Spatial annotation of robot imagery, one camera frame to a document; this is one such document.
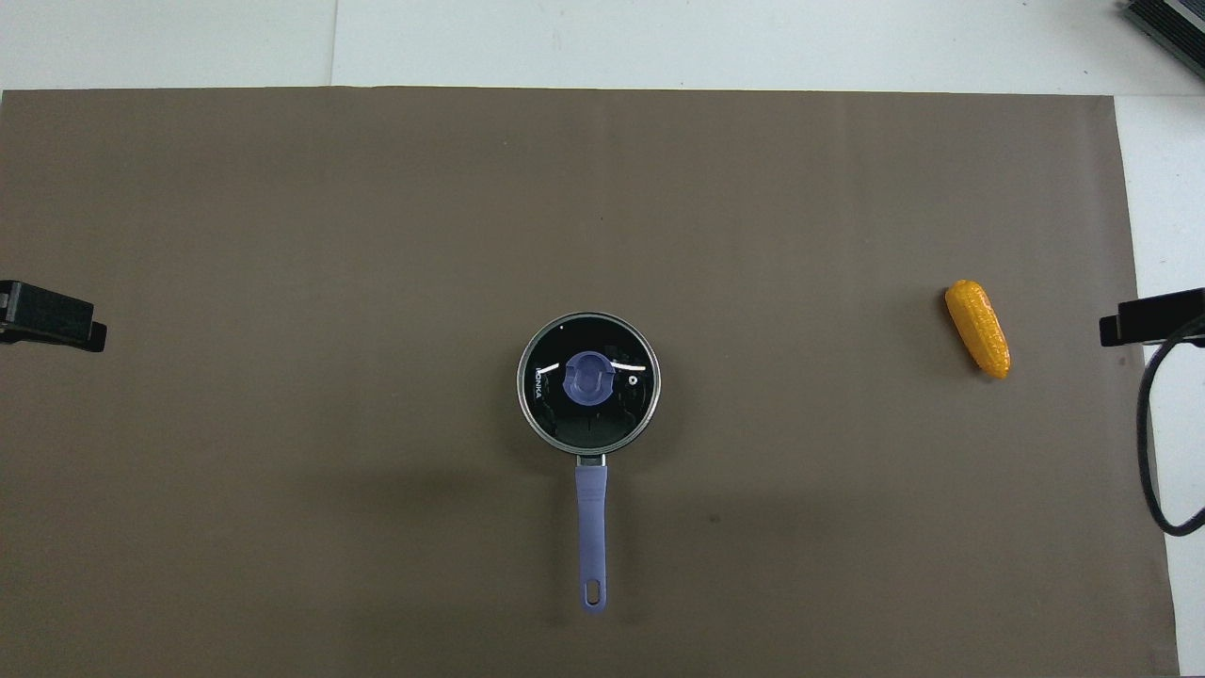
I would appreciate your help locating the yellow toy corn cob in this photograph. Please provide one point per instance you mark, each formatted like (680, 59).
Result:
(979, 330)

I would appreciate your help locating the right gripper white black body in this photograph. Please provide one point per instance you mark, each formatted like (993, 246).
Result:
(1158, 318)

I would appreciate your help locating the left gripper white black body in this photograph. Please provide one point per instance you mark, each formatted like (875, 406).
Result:
(47, 318)

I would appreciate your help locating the brown table mat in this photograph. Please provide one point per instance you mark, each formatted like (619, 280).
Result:
(282, 471)

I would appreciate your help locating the dark ribbed device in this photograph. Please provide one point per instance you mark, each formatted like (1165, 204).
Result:
(1177, 19)

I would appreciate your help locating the glass lid purple knob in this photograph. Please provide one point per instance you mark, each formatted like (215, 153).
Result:
(588, 377)

